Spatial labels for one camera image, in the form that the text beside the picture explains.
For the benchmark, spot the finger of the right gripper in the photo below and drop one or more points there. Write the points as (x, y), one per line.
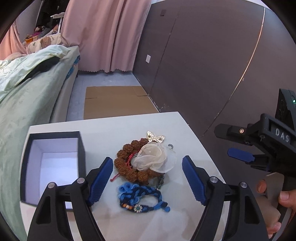
(232, 133)
(240, 155)

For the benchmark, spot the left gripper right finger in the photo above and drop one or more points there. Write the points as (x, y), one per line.
(244, 221)

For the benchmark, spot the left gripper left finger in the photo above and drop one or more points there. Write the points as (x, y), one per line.
(50, 220)

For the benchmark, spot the white fabric flower hairpiece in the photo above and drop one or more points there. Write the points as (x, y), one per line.
(156, 157)

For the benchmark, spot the black jewelry box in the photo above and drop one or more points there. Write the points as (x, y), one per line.
(57, 157)

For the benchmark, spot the gold butterfly brooch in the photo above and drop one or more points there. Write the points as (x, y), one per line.
(154, 138)

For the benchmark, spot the flat brown cardboard sheet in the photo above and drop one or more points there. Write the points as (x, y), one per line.
(112, 101)

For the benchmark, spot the bed with green sheet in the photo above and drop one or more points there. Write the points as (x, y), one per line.
(31, 103)

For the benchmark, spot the light green duvet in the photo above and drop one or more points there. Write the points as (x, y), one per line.
(14, 72)

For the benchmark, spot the pink curtain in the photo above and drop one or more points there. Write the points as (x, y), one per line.
(107, 33)

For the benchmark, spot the patterned pillow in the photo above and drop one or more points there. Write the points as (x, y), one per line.
(44, 42)

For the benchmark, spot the white wall socket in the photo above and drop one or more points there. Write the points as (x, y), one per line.
(148, 58)

